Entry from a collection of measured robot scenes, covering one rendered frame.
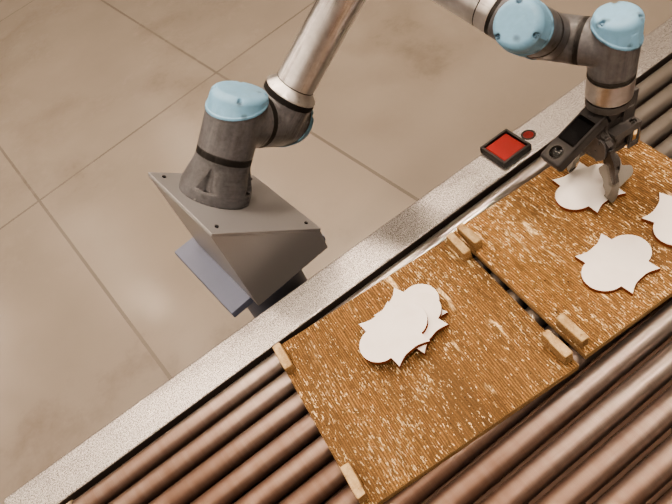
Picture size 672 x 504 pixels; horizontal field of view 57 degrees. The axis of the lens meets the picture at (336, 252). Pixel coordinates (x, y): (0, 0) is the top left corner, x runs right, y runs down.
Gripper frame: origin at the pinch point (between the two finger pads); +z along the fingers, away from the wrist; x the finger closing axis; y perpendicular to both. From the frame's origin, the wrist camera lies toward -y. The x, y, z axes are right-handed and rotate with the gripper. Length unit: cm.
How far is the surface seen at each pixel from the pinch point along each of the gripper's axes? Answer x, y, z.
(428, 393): -15, -49, 4
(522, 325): -15.0, -28.8, 2.6
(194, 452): 2, -88, 8
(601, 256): -13.4, -10.0, 0.6
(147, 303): 134, -100, 101
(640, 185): -5.8, 7.2, 0.5
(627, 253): -15.8, -6.5, 0.4
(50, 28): 430, -81, 101
